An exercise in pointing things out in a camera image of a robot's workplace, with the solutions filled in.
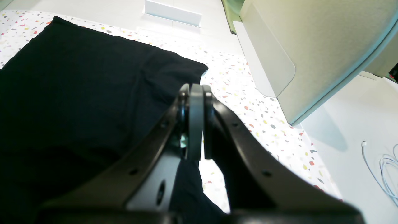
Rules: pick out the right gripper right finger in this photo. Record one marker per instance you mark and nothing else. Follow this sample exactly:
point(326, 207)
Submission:
point(260, 189)

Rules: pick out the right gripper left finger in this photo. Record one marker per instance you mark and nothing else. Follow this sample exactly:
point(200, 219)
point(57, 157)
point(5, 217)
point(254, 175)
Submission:
point(138, 188)

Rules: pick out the black t-shirt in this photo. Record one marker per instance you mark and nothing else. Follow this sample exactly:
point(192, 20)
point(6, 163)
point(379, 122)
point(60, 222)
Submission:
point(73, 102)

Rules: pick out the terrazzo pattern tablecloth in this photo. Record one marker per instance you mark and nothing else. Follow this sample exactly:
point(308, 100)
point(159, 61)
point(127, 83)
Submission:
point(231, 81)

